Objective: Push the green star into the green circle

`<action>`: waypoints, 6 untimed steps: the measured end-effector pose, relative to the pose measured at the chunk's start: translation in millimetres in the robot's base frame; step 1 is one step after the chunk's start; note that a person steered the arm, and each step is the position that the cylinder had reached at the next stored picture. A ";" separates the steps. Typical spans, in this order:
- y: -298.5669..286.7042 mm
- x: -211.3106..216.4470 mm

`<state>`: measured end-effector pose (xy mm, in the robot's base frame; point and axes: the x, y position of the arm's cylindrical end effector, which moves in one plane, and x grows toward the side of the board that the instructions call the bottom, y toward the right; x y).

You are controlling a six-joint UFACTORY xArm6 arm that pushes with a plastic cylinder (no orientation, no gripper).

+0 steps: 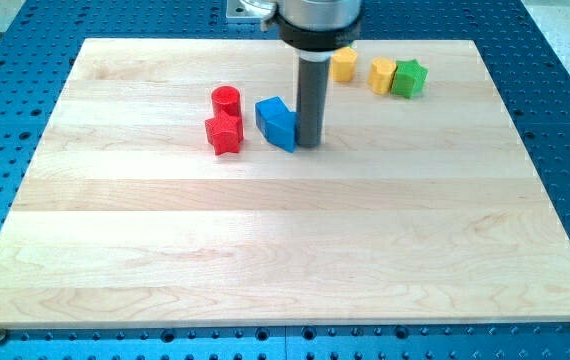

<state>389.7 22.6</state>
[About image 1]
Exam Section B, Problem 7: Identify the yellow hexagon block left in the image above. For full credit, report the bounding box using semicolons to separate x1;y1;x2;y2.
330;47;358;82

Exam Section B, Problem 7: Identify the light wooden board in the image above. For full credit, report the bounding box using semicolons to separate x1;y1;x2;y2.
0;38;570;329

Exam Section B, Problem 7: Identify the red cylinder block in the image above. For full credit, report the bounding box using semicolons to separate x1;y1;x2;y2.
211;85;242;117

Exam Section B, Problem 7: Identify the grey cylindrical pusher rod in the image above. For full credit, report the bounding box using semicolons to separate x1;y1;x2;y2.
295;51;332;148

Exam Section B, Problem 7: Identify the silver mounting bracket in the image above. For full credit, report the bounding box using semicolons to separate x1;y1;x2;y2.
225;0;270;23

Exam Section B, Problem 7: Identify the yellow cylinder block right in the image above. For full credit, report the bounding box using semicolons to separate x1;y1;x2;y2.
367;57;397;95

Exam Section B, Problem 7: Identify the red star block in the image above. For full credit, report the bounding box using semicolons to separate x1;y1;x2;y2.
205;111;244;155

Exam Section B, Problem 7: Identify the green star block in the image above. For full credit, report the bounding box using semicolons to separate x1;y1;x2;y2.
391;59;428;99

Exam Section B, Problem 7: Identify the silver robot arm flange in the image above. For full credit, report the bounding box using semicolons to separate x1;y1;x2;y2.
228;0;362;52

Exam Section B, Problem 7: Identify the blue crescent block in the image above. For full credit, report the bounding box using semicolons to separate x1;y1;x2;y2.
255;97;296;152

